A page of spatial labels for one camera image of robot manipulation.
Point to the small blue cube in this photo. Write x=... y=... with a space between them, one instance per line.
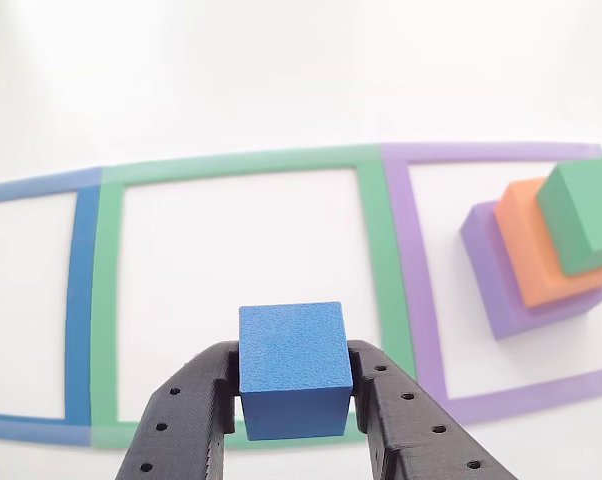
x=291 y=350

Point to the purple square block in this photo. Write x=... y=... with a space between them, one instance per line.
x=491 y=270

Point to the orange square block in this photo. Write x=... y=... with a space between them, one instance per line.
x=526 y=240

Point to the green cube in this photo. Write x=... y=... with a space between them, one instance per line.
x=581 y=210

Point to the purple tape square frame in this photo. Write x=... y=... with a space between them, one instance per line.
x=416 y=280

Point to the blue tape square frame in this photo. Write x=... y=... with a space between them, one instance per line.
x=78 y=300

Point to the green tape square frame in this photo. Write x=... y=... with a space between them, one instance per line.
x=381 y=250

